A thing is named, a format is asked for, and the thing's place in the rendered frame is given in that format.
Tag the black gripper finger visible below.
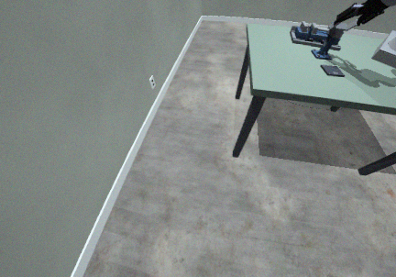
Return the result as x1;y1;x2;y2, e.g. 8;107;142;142
329;3;368;29
345;9;385;31

